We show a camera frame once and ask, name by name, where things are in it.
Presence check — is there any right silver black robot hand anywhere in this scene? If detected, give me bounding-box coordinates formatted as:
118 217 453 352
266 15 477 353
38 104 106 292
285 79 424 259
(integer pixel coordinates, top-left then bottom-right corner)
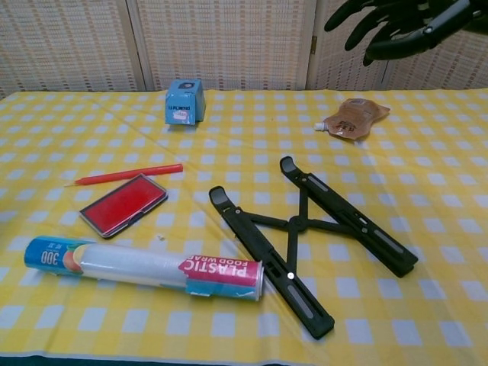
323 0 488 66

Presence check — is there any black folding laptop stand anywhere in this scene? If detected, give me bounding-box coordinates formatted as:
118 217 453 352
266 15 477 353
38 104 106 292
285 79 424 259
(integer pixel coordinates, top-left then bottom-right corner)
208 155 419 341

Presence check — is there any plastic food wrap roll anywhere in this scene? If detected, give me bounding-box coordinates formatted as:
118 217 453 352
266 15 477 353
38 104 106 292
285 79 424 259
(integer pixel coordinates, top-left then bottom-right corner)
24 235 265 302

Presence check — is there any brown spout pouch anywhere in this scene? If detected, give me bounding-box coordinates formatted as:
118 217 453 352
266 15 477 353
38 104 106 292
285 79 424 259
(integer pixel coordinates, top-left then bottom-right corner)
313 98 391 144

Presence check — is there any beige woven folding screen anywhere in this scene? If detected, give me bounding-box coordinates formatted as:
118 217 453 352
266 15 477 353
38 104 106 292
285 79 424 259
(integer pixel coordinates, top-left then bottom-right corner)
0 0 488 100

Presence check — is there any yellow white checked tablecloth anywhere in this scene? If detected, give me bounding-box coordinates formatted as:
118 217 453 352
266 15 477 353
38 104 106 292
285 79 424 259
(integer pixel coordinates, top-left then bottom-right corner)
0 88 488 363

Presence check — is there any small blue cardboard box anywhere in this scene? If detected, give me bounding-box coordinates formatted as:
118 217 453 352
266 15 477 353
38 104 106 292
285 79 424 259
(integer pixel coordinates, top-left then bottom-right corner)
164 79 207 126

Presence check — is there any red pen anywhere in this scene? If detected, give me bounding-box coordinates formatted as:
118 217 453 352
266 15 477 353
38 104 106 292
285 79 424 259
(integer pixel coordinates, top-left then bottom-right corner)
63 163 184 188

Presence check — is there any red ink stamp pad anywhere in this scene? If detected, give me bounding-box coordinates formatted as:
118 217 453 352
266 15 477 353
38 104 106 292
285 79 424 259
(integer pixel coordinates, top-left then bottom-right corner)
79 173 169 240

